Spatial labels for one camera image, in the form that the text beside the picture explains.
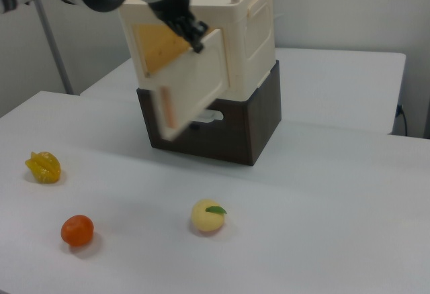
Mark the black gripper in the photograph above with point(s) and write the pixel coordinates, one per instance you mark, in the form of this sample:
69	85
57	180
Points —
174	8

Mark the cream cabinet door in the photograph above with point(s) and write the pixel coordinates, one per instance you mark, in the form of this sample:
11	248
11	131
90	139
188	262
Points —
195	89

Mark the cream plastic cabinet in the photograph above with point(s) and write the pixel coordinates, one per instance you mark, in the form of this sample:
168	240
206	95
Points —
245	39

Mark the dark brown wooden drawer box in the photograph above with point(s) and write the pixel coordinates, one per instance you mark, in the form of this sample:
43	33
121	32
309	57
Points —
231	133

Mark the grey metal pole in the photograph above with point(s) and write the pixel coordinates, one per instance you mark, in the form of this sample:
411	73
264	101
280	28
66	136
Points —
55	45

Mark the pale yellow toy fruit with leaf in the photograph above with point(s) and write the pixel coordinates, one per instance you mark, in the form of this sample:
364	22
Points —
206	219

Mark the yellow toy starfruit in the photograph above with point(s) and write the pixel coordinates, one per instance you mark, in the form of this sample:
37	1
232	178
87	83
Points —
43	168

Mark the orange toy tangerine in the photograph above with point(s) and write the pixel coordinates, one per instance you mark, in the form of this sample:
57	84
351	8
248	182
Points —
77	230

